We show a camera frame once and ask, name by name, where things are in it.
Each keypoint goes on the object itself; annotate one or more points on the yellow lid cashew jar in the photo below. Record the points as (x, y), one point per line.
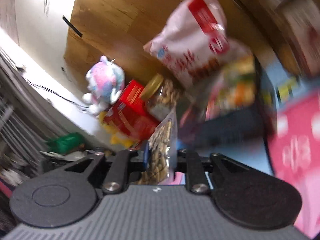
(165, 95)

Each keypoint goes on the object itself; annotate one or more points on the green plastic bag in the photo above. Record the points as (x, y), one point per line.
(66, 141)

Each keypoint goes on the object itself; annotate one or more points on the white pink blue plush toy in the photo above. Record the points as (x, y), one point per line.
(105, 85)

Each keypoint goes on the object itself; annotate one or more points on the red gift bag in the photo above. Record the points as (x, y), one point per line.
(127, 120)

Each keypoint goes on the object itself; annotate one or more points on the grey slatted panel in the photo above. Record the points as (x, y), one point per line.
(15, 125)

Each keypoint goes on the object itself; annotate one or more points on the black tape strip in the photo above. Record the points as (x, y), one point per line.
(72, 26)

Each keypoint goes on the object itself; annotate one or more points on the pink white snack bag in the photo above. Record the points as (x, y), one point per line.
(185, 42)

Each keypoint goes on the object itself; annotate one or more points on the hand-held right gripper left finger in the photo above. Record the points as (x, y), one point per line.
(146, 157)

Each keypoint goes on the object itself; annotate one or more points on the printed blanket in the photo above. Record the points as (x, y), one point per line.
(295, 142)

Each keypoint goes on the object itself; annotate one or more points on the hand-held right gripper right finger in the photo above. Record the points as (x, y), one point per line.
(193, 170)

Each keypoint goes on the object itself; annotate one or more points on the yellow duck plush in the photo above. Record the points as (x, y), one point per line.
(120, 138)

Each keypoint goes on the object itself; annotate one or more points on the large green snack packet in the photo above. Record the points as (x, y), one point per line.
(237, 87)

